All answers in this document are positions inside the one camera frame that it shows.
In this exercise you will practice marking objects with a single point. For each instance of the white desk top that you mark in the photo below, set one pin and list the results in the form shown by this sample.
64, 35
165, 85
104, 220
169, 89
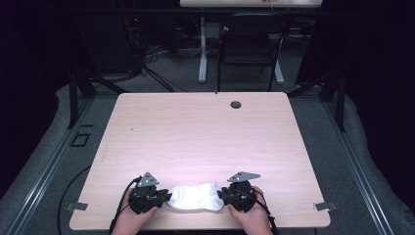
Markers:
248, 3

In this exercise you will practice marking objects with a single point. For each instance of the black folding chair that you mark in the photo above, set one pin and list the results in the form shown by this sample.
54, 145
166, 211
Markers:
248, 42

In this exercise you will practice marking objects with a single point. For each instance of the white desk leg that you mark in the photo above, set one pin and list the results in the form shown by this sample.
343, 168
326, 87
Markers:
203, 52
279, 73

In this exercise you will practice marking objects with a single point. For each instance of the white sock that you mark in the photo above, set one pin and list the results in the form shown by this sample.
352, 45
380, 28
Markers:
195, 196
195, 208

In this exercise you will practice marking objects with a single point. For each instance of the grey metal table bracket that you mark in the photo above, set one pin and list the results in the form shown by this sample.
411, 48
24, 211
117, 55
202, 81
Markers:
324, 206
78, 206

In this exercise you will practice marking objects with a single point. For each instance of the aluminium floor rail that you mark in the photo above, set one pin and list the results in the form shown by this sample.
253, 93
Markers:
355, 166
49, 166

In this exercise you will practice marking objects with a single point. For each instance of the black tape square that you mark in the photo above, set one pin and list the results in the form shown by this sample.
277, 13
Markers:
72, 141

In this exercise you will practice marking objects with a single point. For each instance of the person's right hand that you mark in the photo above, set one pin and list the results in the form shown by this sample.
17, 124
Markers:
256, 222

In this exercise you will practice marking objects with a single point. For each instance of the black frame post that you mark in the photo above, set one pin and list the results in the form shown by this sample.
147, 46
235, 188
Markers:
340, 104
73, 101

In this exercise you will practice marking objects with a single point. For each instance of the person's left hand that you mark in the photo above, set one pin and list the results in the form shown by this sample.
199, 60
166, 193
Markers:
132, 222

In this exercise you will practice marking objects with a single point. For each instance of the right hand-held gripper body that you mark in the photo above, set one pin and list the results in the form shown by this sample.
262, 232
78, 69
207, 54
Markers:
243, 196

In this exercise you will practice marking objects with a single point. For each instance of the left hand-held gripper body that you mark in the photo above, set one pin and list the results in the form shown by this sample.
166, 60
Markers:
145, 197

